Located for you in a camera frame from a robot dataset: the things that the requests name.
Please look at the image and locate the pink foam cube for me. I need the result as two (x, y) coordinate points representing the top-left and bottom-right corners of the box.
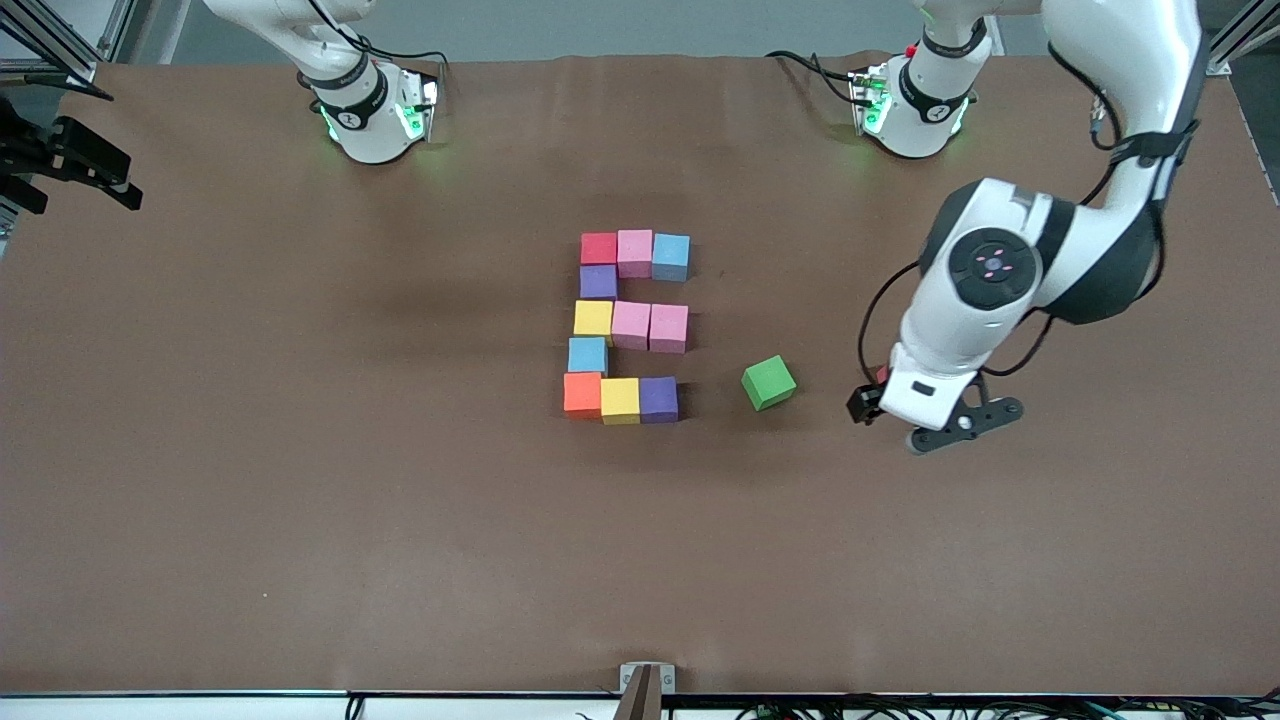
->
(611, 300), (653, 351)
(649, 304), (690, 355)
(617, 229), (655, 279)

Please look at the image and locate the yellow foam cube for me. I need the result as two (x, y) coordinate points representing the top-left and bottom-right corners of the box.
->
(600, 377), (642, 426)
(573, 299), (615, 346)

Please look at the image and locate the orange foam cube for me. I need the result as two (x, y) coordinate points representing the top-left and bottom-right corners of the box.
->
(563, 372), (604, 421)

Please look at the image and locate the green foam cube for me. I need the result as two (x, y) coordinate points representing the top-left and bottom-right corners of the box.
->
(741, 355), (798, 412)

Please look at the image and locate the brown table mat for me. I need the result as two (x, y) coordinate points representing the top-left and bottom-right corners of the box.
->
(0, 52), (1280, 696)

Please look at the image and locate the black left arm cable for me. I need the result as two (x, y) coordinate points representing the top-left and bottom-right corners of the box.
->
(857, 40), (1201, 386)

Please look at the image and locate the aluminium frame post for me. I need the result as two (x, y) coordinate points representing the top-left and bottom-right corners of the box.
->
(1197, 0), (1280, 78)
(0, 0), (136, 89)

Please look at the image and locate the black base cable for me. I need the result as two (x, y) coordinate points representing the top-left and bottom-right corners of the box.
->
(765, 48), (866, 106)

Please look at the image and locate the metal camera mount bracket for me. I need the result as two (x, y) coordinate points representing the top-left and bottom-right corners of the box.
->
(613, 662), (677, 720)

